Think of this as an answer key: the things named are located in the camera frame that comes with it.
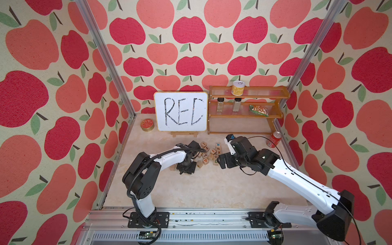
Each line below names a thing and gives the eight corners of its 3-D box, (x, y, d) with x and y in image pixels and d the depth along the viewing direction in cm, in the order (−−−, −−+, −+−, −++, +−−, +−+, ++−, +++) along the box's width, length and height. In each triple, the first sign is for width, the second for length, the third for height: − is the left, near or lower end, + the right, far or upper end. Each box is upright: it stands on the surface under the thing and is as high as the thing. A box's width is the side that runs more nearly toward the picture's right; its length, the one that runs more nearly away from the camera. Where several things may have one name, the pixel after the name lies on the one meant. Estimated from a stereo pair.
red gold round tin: (141, 131, 114) (139, 127, 110) (143, 123, 119) (142, 119, 115) (153, 131, 114) (152, 127, 110) (155, 123, 119) (154, 119, 115)
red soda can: (267, 147, 103) (274, 138, 95) (265, 141, 107) (271, 131, 98) (276, 147, 103) (283, 138, 95) (273, 141, 107) (280, 131, 98)
